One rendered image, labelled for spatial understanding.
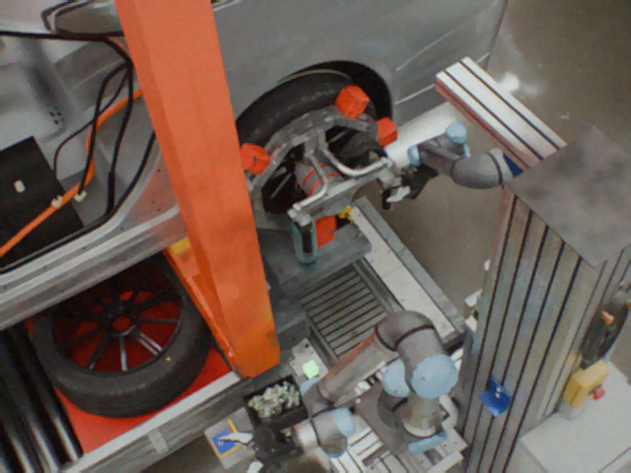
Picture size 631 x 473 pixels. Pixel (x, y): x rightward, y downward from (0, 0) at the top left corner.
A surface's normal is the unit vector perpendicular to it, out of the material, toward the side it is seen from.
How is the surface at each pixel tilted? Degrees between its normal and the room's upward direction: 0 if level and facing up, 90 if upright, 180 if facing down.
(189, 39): 90
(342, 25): 90
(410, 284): 0
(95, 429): 0
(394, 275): 0
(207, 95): 90
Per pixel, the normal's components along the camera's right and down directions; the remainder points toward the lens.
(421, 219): -0.06, -0.55
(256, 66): 0.52, 0.69
